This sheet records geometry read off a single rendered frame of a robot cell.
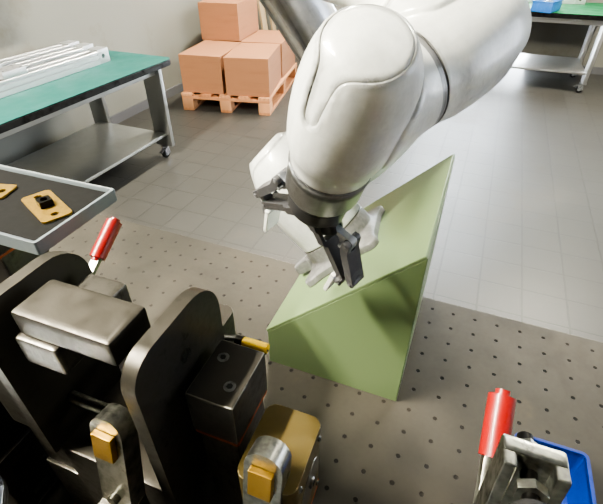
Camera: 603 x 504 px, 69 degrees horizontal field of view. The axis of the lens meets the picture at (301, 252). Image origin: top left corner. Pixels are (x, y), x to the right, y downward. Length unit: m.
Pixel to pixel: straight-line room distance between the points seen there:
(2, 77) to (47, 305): 2.53
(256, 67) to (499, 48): 3.81
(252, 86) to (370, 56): 3.96
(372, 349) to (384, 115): 0.56
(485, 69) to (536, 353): 0.77
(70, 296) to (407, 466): 0.64
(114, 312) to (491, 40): 0.42
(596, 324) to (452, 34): 2.07
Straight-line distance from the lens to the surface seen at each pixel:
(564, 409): 1.04
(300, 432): 0.45
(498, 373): 1.04
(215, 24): 4.95
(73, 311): 0.44
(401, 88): 0.34
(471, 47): 0.45
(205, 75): 4.42
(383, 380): 0.90
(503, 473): 0.31
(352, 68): 0.33
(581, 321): 2.40
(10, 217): 0.67
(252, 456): 0.41
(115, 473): 0.50
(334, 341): 0.85
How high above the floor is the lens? 1.46
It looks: 37 degrees down
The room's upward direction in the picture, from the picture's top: straight up
